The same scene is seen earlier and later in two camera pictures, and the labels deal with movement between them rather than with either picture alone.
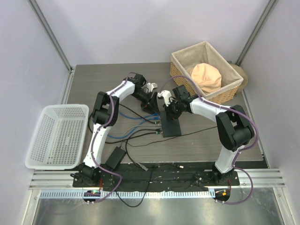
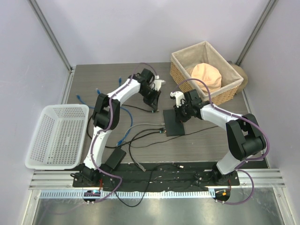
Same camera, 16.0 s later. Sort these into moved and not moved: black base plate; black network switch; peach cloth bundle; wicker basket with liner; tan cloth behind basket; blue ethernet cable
Moved: blue ethernet cable; black network switch
Not moved: wicker basket with liner; tan cloth behind basket; black base plate; peach cloth bundle
